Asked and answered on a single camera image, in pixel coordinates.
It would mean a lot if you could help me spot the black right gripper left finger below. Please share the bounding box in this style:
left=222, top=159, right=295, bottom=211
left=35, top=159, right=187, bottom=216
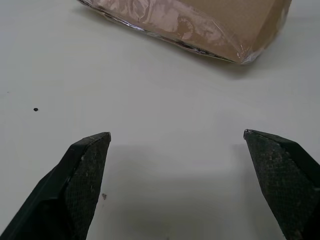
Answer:
left=0, top=131, right=112, bottom=240

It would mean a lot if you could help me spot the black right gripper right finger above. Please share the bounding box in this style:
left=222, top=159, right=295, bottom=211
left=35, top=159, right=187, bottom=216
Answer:
left=243, top=128, right=320, bottom=240

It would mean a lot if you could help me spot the plastic-wrapped cardboard box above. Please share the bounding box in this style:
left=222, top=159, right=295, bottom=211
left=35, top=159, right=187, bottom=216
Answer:
left=77, top=0, right=293, bottom=65

